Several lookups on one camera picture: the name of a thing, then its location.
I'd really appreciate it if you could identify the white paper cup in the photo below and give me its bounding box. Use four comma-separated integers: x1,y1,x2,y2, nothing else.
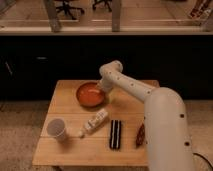
46,118,68,142

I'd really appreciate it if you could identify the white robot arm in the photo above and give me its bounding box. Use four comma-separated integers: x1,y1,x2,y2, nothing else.
99,60,196,171

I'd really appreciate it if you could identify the left black office chair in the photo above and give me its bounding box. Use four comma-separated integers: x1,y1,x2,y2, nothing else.
55,0,85,20

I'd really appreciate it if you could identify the black office chair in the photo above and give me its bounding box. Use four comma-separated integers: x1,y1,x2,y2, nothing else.
91,0,113,13
55,0,85,20

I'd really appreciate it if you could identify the black white striped case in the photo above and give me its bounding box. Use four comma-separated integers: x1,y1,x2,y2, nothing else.
109,120,122,150

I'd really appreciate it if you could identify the middle grey metal post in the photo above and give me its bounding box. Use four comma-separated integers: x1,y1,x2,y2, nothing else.
112,0,121,32

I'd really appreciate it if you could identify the white plastic bottle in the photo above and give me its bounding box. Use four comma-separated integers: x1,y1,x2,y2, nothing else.
78,109,108,138

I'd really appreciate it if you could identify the left grey metal post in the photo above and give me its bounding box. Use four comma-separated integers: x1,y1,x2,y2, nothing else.
43,0,61,32

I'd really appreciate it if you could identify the grey metal post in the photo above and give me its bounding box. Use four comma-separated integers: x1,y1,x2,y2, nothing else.
43,0,61,32
112,0,121,32

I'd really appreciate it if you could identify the right black office chair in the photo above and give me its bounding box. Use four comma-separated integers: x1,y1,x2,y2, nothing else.
91,0,113,13

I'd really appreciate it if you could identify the black cable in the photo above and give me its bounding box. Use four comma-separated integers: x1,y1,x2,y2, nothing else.
193,152,213,169

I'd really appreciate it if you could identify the wooden table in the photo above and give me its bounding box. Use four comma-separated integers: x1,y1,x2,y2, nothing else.
31,79,161,171

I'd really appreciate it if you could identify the orange ceramic bowl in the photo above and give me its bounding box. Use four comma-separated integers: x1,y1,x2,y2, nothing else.
76,82,105,107

